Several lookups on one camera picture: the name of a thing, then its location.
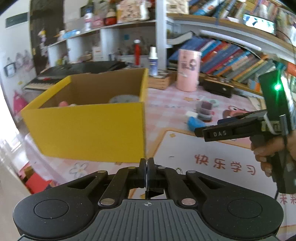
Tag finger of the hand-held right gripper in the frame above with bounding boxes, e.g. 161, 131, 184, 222
217, 111, 267, 127
194, 124, 253, 138

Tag dark door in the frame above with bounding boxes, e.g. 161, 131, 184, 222
29, 0, 65, 75

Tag white bottle with red label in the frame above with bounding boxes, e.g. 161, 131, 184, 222
84, 7, 93, 32

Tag black cable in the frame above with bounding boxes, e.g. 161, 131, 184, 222
276, 23, 296, 47

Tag black and brown radio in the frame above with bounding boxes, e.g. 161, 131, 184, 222
203, 77, 234, 98

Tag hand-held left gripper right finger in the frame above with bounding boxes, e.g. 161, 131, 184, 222
147, 158, 224, 207

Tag red stool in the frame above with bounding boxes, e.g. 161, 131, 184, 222
18, 162, 57, 194

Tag small blue pouch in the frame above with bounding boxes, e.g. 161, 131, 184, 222
188, 116, 206, 132

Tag pink cylindrical container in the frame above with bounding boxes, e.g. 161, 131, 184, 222
177, 49, 202, 92

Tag yellow cardboard box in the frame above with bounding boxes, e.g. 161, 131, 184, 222
21, 68, 149, 164

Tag stack of loose papers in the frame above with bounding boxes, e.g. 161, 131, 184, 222
247, 95, 266, 112

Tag black electronic keyboard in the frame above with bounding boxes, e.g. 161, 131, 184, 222
23, 61, 127, 91

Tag row of colourful books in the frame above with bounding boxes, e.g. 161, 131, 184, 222
168, 37, 285, 93

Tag white spray bottle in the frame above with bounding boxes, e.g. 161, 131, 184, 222
148, 46, 159, 76

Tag person's right hand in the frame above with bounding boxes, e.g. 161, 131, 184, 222
253, 138, 286, 178

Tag yellow tape roll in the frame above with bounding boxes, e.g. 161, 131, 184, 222
109, 95, 140, 104

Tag white side shelf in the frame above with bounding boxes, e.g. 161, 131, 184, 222
46, 20, 158, 67

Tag white box with red label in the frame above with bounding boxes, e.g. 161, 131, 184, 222
92, 46, 102, 61

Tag floral ceramic figurine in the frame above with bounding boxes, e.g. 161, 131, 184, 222
116, 0, 151, 24

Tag white bookshelf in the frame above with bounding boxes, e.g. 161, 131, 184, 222
155, 0, 296, 98

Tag shelf row of upright books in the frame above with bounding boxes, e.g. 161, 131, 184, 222
188, 0, 296, 26

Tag dark purple tape stack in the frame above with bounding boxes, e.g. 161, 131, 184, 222
196, 101, 213, 122

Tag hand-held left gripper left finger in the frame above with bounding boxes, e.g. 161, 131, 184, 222
67, 158, 148, 207

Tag pink checked cloth-covered desktop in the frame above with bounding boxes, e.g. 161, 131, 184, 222
22, 86, 296, 232

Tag wooden chessboard box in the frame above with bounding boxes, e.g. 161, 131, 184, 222
148, 71, 177, 90

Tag small picture frame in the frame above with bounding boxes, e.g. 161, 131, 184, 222
3, 64, 16, 78

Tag smartphone with lit screen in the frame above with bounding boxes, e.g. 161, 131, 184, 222
243, 13, 277, 35

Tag blue and white box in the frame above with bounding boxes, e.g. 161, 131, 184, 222
62, 30, 81, 39

